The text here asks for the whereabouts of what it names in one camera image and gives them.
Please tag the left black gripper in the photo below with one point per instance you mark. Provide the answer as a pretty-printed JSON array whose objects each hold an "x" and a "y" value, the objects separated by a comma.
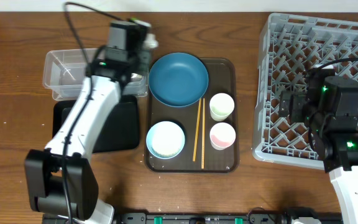
[{"x": 142, "y": 60}]

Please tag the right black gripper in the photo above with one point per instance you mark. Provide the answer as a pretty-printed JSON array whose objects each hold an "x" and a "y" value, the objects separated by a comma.
[{"x": 298, "y": 98}]

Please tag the white cup green inside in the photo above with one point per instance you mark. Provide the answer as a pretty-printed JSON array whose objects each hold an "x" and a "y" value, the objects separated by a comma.
[{"x": 221, "y": 105}]

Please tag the white cup pink inside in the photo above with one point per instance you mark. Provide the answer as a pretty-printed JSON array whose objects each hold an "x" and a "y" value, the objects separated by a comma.
[{"x": 222, "y": 136}]

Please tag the white napkin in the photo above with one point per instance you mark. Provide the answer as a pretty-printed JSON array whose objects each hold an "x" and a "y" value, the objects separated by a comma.
[{"x": 150, "y": 42}]

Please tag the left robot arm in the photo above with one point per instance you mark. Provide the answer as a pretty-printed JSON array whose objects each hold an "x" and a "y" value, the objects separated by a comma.
[{"x": 59, "y": 178}]

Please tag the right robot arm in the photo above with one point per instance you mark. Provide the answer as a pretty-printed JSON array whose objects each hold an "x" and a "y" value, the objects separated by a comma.
[{"x": 329, "y": 109}]

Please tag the grey dishwasher rack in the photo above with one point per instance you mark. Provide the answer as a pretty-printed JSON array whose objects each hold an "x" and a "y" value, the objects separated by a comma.
[{"x": 288, "y": 46}]

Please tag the dark blue plate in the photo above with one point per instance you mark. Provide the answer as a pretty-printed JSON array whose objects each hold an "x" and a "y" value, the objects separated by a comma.
[{"x": 178, "y": 79}]

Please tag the clear plastic bin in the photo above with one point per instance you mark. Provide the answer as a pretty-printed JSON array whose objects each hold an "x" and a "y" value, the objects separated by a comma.
[{"x": 64, "y": 71}]

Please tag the black plastic bin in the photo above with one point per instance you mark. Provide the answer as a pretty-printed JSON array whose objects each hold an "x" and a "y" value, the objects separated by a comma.
[{"x": 120, "y": 127}]

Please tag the right wooden chopstick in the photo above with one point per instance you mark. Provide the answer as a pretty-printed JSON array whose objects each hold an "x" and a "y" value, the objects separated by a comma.
[{"x": 203, "y": 134}]

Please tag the wooden chopstick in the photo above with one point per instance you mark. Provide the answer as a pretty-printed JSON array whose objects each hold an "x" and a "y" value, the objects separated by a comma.
[
  {"x": 203, "y": 134},
  {"x": 197, "y": 131}
]

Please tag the light blue bowl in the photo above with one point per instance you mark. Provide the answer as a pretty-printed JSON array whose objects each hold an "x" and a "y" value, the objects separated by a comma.
[{"x": 165, "y": 140}]

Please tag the brown serving tray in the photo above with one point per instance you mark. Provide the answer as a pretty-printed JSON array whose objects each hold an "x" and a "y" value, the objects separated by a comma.
[{"x": 222, "y": 79}]

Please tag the left wooden chopstick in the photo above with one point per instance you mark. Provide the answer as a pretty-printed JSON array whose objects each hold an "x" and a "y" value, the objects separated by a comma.
[{"x": 197, "y": 131}]

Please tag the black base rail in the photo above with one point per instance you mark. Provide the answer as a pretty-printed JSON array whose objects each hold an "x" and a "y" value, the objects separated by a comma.
[{"x": 142, "y": 218}]

